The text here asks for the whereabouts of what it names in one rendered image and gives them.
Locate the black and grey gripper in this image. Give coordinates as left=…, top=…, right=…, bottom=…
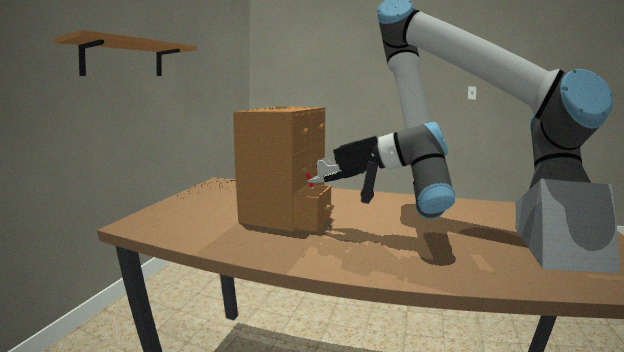
left=307, top=136, right=385, bottom=183

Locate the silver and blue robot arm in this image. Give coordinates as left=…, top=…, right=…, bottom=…
left=377, top=0, right=613, bottom=220

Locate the brown chest of drawers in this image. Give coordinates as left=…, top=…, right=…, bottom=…
left=233, top=107, right=325, bottom=231

